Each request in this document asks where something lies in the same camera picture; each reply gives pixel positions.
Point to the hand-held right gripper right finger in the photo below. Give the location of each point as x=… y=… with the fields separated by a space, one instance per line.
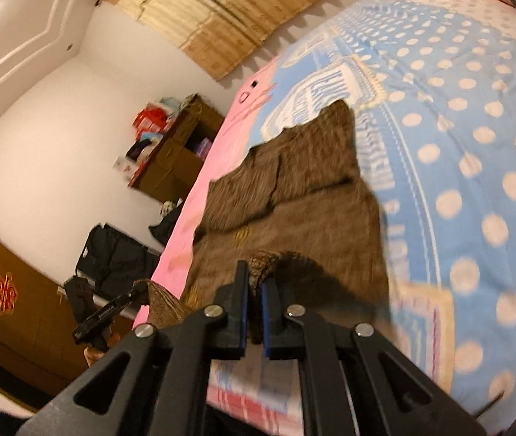
x=267 y=320

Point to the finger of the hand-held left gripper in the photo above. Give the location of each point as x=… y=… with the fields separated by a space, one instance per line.
x=134 y=294

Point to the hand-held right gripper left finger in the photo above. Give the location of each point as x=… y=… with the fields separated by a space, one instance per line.
x=243 y=315

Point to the brown knit sweater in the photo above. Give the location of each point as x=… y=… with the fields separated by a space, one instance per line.
x=308 y=190

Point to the black luggage rack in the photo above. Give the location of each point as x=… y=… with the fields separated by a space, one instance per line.
x=112 y=254

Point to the brown wooden door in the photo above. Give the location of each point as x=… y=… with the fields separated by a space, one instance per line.
x=35 y=331

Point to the black cloth bag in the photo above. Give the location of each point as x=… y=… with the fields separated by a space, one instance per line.
x=167 y=226

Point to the red knot ornament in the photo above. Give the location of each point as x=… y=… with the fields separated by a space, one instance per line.
x=1 y=293

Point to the white patterned bag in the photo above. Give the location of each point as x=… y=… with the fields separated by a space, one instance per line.
x=167 y=207

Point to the white card box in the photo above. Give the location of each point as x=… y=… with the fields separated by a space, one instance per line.
x=123 y=166

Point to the brown wooden desk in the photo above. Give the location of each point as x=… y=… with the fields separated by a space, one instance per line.
x=171 y=163

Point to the dark purple cloth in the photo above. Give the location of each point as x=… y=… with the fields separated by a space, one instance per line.
x=142 y=147

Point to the stack of purple boxes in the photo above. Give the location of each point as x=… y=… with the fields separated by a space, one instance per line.
x=204 y=147

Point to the red gift box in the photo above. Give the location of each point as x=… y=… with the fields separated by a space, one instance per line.
x=148 y=118

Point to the pink and blue printed blanket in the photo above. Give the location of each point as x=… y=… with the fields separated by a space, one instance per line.
x=467 y=145

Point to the beige patterned curtain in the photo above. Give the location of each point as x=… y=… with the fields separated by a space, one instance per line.
x=221 y=9

